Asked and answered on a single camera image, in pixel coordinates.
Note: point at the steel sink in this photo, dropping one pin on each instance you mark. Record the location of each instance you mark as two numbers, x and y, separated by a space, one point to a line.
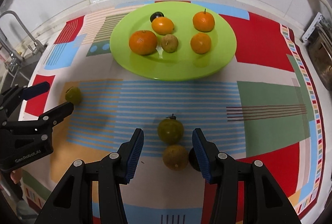
15 78

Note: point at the small smooth orange fruit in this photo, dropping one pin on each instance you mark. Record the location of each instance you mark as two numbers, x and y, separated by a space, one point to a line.
200 43
162 25

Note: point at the thin steel gooseneck faucet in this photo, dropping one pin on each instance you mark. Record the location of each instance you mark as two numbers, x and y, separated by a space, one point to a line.
27 32

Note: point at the green plate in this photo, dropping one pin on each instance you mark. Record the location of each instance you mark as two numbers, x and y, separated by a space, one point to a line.
181 65

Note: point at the green round fruit with stem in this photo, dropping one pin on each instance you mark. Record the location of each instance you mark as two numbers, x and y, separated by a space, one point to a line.
170 130

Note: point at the colourful patterned tablecloth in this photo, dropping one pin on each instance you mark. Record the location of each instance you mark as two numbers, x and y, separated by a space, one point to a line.
264 99

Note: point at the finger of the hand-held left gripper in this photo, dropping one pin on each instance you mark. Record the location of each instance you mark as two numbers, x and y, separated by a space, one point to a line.
62 110
36 89

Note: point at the brownish green round fruit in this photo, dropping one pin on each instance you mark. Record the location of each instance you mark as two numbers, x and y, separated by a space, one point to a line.
175 158
169 43

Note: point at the large steel pot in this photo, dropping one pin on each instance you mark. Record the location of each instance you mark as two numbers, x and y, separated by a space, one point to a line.
324 63

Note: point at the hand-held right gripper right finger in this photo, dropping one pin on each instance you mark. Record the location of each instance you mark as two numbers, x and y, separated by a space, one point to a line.
202 156

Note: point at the orange tangerine with stem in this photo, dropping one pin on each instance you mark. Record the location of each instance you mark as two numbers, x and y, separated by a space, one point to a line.
203 21

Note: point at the dark purple plum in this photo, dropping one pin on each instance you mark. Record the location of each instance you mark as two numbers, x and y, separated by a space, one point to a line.
155 16
193 160

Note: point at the white plastic rack panel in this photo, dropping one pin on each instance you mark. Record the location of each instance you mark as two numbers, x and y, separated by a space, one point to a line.
312 29

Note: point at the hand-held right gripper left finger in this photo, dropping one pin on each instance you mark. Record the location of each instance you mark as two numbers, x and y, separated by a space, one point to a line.
134 154

